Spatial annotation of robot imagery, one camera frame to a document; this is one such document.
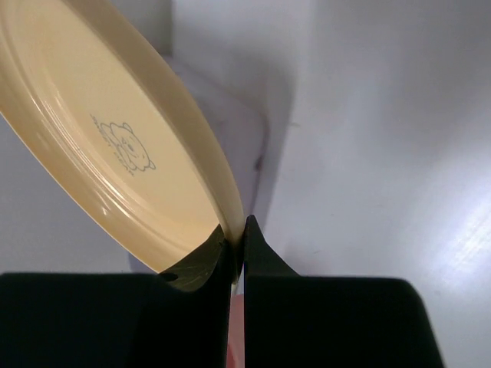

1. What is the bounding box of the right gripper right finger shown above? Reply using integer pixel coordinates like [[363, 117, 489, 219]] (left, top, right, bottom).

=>
[[243, 216, 444, 367]]

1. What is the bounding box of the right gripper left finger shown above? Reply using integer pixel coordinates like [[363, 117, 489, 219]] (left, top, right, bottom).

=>
[[1, 228, 233, 367]]

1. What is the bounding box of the cream yellow plastic plate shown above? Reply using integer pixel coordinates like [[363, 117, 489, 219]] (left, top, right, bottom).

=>
[[1, 1, 245, 271]]

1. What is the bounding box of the lavender plastic bin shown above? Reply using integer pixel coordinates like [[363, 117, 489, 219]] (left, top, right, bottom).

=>
[[164, 56, 267, 215]]

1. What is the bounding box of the salmon pink plastic cup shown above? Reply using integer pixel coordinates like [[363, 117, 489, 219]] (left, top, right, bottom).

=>
[[226, 287, 245, 368]]

